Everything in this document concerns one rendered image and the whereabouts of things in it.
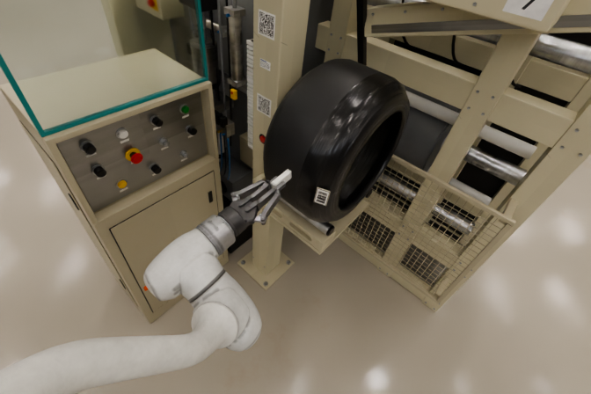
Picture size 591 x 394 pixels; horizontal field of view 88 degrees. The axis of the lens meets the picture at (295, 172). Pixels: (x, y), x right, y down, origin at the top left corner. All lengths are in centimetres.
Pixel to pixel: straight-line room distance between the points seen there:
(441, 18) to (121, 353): 117
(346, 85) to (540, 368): 201
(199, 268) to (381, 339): 149
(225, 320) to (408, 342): 153
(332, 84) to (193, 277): 62
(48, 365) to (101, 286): 176
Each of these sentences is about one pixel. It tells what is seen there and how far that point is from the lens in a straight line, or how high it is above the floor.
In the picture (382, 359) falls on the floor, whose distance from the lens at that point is 202.
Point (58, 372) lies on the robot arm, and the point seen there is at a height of 140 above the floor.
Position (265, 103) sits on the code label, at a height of 123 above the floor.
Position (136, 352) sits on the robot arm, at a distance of 57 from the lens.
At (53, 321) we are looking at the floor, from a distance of 226.
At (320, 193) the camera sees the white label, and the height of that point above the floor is 119.
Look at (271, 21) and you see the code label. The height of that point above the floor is 153.
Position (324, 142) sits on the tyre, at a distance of 85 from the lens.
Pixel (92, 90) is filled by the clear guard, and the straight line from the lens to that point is 108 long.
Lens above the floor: 184
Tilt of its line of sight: 43 degrees down
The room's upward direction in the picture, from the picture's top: 8 degrees clockwise
